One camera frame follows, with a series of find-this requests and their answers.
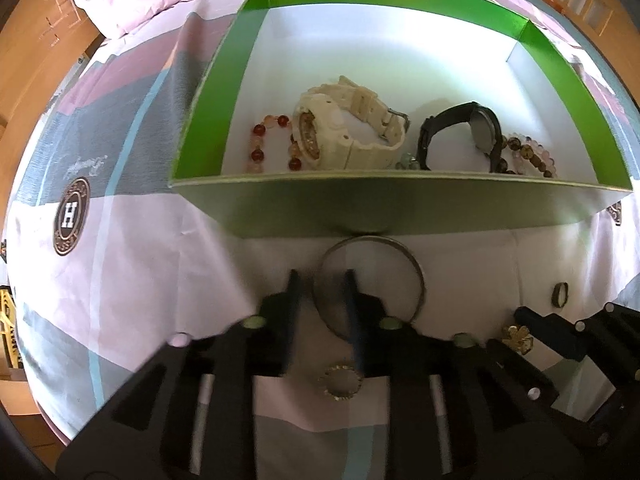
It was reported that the pink purple bead bracelet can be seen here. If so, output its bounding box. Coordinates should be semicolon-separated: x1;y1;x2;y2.
504;131;559;179

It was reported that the green cardboard box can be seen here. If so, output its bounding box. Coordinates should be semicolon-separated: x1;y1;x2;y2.
169;0;631;237

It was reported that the silver metal bangle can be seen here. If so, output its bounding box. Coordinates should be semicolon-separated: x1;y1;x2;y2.
311;234;426;341

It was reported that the gold sunburst ring brooch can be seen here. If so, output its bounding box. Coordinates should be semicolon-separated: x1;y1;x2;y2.
319;362;363;402

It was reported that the wooden bed frame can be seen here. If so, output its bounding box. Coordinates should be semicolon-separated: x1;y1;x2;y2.
544;0;640;101

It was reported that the pink grey bed sheet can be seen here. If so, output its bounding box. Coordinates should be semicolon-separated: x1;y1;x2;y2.
6;0;639;479

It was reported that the red orange bead bracelet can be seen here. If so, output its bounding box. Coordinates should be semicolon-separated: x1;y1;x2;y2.
248;114;306;174

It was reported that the brown bead bracelet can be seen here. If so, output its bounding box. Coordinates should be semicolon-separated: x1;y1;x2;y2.
497;135;557;179

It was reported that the black wristwatch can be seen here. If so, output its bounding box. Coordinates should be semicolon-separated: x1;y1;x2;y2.
416;101;510;174

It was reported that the cream white wristwatch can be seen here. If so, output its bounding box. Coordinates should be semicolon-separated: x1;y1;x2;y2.
292;76;410;171

